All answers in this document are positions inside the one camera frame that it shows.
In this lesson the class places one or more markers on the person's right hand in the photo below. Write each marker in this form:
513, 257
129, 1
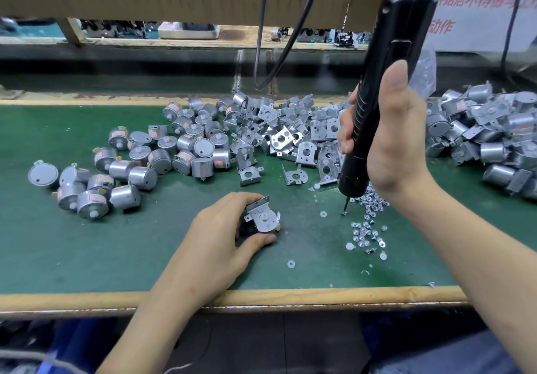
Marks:
394, 143

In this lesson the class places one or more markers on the person's left hand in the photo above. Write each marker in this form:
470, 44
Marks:
210, 252

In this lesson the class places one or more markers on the silver metal bracket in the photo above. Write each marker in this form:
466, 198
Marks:
262, 214

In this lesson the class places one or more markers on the silver round motor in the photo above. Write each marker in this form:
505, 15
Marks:
273, 227

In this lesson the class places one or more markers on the pile of assembled motors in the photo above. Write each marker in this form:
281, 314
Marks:
491, 130

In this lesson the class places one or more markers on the pile of silver motors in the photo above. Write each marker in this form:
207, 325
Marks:
126, 172

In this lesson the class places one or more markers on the black electric screwdriver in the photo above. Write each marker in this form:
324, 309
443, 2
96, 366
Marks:
394, 25

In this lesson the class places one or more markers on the pile of metal brackets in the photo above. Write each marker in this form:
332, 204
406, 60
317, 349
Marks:
268, 130

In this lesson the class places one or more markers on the person's right forearm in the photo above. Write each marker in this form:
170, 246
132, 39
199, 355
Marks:
478, 281

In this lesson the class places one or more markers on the person's left forearm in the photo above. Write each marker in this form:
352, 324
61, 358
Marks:
155, 332

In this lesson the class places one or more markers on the small clear plastic bag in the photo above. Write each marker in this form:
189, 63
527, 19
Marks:
424, 72

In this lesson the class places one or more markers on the scatter of small silver screws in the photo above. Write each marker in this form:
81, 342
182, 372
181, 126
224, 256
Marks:
365, 231

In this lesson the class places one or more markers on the blue plastic bin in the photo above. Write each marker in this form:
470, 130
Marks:
84, 344

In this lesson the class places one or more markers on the white paper sign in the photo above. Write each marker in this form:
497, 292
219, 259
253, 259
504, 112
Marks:
495, 4

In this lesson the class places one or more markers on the green bench mat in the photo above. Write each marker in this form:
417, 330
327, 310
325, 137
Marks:
33, 265

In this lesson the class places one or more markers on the grey blue trousers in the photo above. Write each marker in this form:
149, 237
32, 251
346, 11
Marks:
436, 357

